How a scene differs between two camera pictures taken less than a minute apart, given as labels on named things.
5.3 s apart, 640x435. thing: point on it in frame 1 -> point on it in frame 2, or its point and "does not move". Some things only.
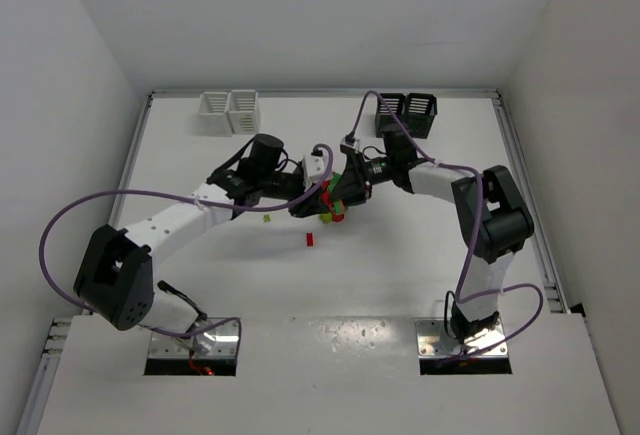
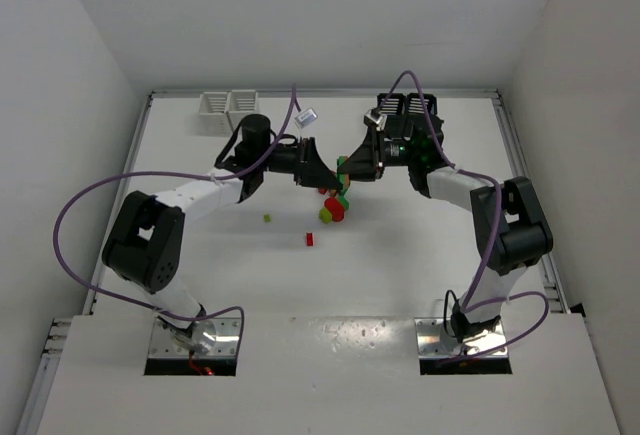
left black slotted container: [386, 126] does not move
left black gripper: [310, 197] -> [304, 161]
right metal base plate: [433, 340] does not move
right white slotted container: [242, 110] does not move
